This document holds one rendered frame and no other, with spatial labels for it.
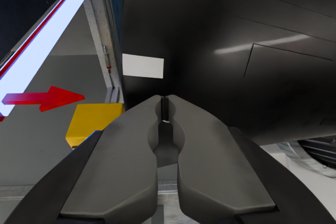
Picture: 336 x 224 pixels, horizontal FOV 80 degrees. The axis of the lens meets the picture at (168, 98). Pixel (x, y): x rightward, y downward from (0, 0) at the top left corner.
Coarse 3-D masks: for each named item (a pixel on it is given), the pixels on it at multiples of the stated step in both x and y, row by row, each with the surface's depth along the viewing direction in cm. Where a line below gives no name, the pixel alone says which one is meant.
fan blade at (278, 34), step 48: (144, 0) 14; (192, 0) 13; (240, 0) 13; (288, 0) 12; (144, 48) 15; (192, 48) 15; (240, 48) 14; (288, 48) 14; (144, 96) 17; (192, 96) 17; (240, 96) 16; (288, 96) 16
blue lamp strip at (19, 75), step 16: (80, 0) 30; (64, 16) 25; (48, 32) 21; (32, 48) 18; (48, 48) 21; (16, 64) 16; (32, 64) 18; (0, 80) 15; (16, 80) 16; (0, 96) 15
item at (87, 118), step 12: (84, 108) 43; (96, 108) 43; (108, 108) 43; (120, 108) 43; (72, 120) 41; (84, 120) 41; (96, 120) 41; (108, 120) 41; (72, 132) 39; (84, 132) 39; (72, 144) 39
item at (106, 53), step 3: (105, 45) 47; (105, 48) 48; (105, 51) 48; (105, 54) 48; (108, 54) 49; (105, 57) 49; (108, 57) 49; (105, 60) 50; (108, 60) 50; (105, 63) 51; (108, 63) 50; (108, 66) 51; (108, 69) 52; (108, 72) 53
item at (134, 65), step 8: (128, 56) 15; (136, 56) 15; (144, 56) 15; (128, 64) 16; (136, 64) 16; (144, 64) 16; (152, 64) 15; (160, 64) 15; (128, 72) 16; (136, 72) 16; (144, 72) 16; (152, 72) 16; (160, 72) 16
